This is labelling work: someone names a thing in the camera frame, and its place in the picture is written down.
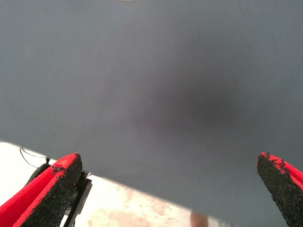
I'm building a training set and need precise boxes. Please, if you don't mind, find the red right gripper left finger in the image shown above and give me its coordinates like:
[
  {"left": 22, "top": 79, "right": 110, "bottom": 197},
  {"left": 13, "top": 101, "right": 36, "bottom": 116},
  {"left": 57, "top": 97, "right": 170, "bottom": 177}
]
[{"left": 0, "top": 152, "right": 83, "bottom": 227}]

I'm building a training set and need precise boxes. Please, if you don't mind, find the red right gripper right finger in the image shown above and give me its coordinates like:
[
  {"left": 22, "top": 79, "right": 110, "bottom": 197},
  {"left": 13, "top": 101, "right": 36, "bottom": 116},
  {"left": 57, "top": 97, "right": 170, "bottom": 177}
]
[{"left": 257, "top": 152, "right": 303, "bottom": 227}]

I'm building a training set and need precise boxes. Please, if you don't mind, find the dark grey table cloth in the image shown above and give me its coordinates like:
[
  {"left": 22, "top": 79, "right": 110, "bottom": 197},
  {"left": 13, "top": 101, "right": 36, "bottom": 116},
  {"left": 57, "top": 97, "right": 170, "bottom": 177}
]
[{"left": 0, "top": 0, "right": 303, "bottom": 227}]

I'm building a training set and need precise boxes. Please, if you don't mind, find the black robot torso frame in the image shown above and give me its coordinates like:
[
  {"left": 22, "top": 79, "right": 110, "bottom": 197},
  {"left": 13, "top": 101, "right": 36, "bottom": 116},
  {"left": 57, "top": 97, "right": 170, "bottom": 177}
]
[{"left": 25, "top": 157, "right": 93, "bottom": 227}]

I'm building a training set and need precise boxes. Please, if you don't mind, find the thin black floor cable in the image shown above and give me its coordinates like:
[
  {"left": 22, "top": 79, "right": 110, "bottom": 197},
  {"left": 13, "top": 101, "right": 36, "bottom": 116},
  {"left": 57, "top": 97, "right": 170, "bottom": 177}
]
[{"left": 19, "top": 146, "right": 49, "bottom": 168}]

